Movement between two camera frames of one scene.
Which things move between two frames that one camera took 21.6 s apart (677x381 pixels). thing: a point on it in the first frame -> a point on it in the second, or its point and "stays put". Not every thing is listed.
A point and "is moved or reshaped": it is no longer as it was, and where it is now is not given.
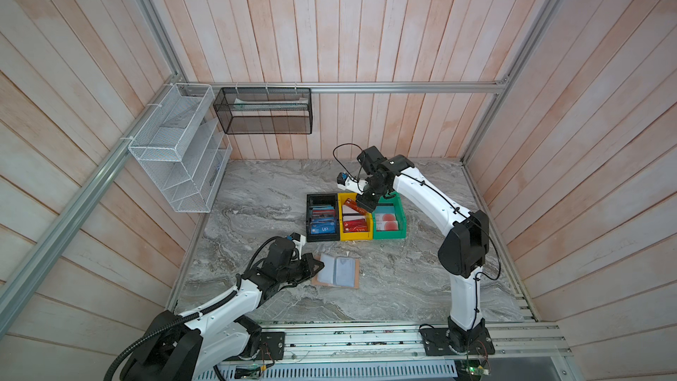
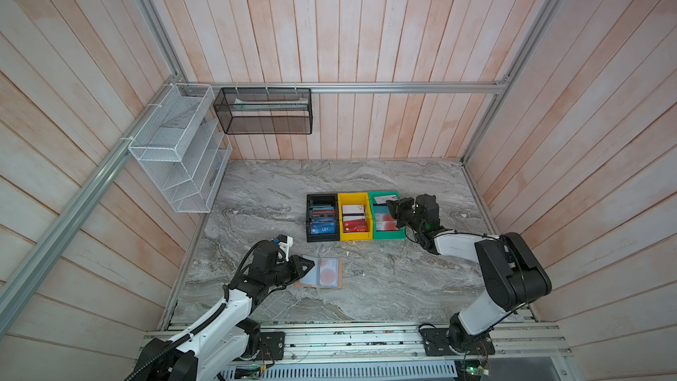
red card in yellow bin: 355,226 stays put
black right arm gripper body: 370,196 -> 405,215
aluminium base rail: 524,341 stays put
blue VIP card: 323,227 stays put
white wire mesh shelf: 183,148 stays put
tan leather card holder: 338,271 is moved or reshaped
